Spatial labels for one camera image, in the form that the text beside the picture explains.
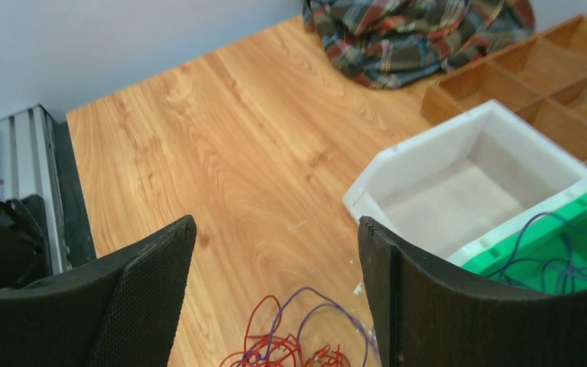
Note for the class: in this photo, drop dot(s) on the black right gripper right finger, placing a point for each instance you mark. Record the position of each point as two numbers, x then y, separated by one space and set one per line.
427 311

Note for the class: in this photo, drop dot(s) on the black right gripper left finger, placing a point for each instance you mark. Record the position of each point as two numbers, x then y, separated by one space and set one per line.
119 310

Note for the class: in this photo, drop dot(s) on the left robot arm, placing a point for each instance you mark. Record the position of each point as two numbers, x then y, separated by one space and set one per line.
23 242

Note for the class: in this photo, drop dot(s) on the white plastic bin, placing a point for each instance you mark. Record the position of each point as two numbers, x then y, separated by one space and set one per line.
466 184

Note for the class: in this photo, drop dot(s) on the green plastic bin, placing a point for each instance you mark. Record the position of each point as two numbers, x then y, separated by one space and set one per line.
548 254

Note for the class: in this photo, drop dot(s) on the wooden compartment tray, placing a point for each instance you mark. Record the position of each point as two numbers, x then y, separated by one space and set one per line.
542 79

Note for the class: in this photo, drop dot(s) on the plaid cloth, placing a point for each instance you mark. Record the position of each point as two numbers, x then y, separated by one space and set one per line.
388 44

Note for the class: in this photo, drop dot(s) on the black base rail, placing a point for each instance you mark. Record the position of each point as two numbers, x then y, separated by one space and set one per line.
75 243

